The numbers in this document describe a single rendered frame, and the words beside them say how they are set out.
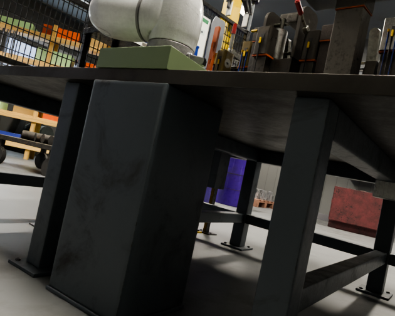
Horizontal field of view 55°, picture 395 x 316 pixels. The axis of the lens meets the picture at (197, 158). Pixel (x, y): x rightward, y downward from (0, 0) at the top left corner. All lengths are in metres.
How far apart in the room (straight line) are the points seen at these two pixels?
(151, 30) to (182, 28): 0.10
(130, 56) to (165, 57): 0.14
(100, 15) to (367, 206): 5.37
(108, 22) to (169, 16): 0.23
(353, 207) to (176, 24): 5.28
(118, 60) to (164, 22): 0.18
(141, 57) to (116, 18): 0.24
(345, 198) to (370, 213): 0.41
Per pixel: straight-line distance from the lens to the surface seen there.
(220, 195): 5.95
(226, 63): 1.92
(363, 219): 6.22
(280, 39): 1.70
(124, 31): 1.32
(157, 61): 1.08
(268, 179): 8.01
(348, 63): 1.36
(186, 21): 1.22
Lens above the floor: 0.45
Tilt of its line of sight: 2 degrees up
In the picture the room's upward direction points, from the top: 12 degrees clockwise
